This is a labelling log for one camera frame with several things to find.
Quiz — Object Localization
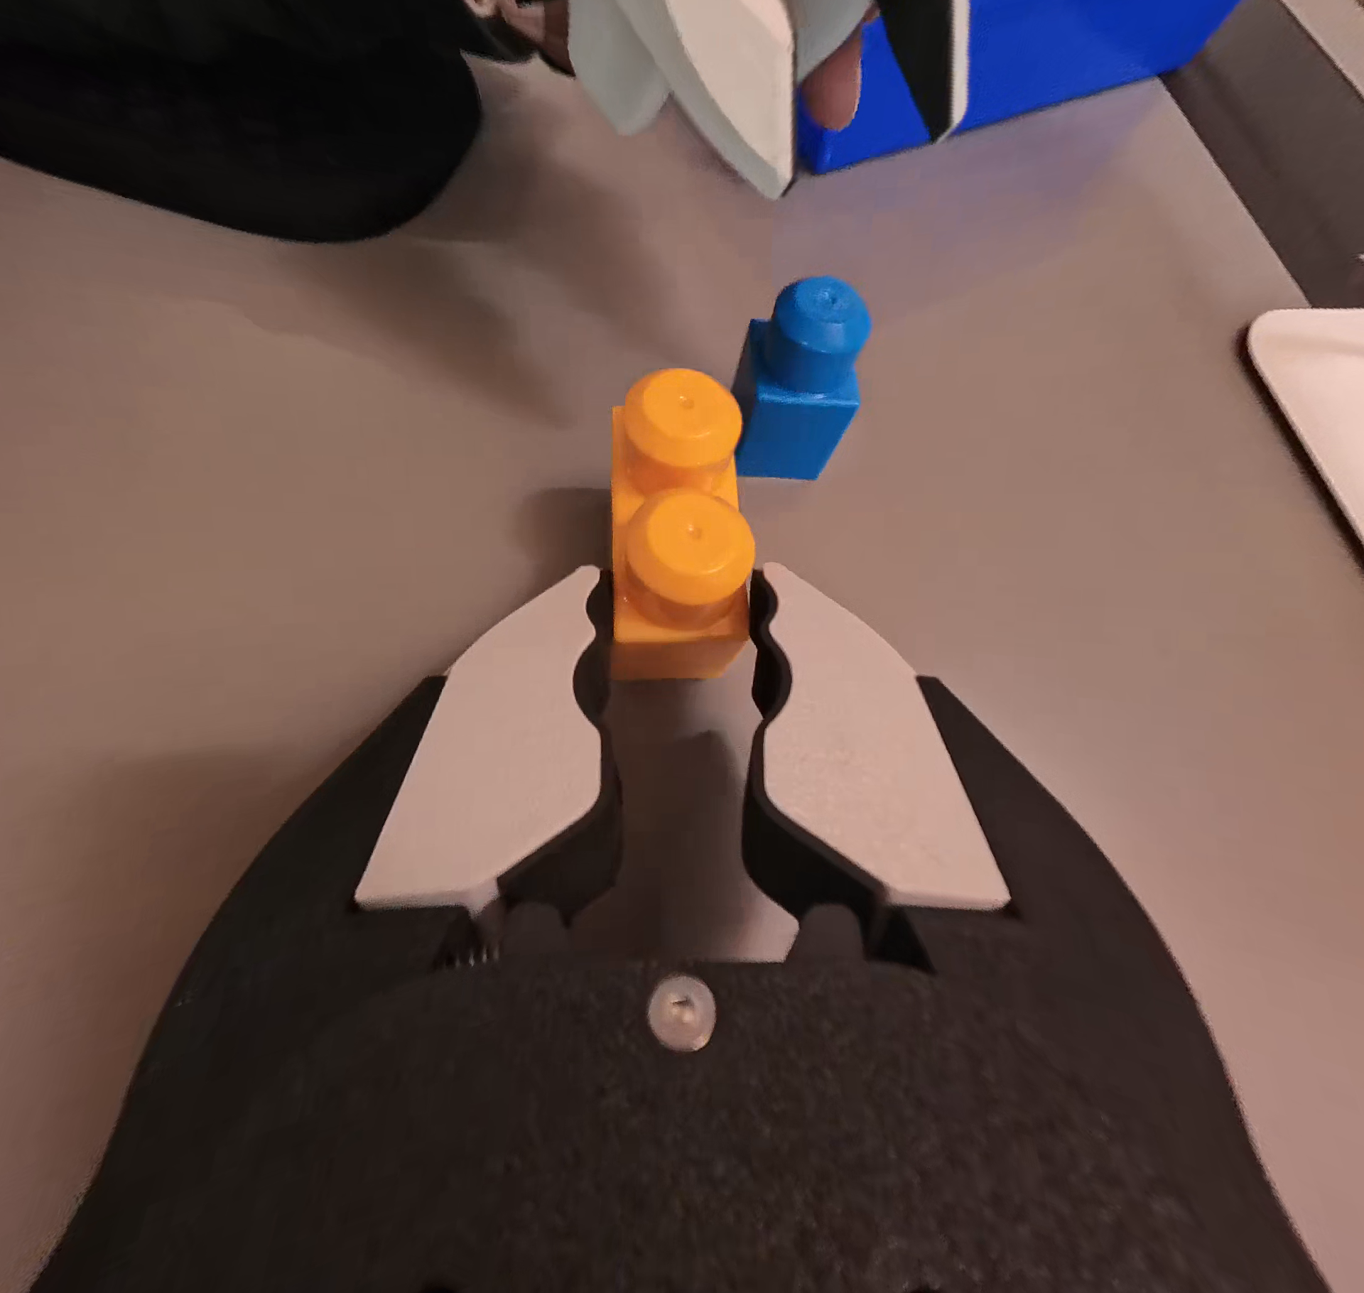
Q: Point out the person's left forearm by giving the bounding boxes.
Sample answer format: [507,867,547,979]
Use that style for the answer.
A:
[0,0,483,245]

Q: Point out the orange two-stud mega block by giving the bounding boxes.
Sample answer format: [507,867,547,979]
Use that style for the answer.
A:
[609,368,758,684]

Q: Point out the person's left hand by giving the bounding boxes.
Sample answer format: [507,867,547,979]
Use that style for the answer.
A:
[797,36,866,135]

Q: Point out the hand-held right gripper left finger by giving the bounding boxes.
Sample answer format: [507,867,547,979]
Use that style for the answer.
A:
[351,564,626,917]

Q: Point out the blue plastic bin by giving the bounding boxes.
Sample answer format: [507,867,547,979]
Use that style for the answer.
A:
[793,0,1313,178]

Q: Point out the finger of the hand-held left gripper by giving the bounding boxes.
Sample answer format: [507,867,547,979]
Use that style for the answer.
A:
[562,0,801,202]
[849,0,976,147]

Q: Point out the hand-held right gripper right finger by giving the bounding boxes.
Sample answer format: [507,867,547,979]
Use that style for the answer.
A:
[741,563,1014,944]

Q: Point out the blue one-stud mega block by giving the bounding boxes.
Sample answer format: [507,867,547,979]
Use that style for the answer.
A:
[733,275,874,483]

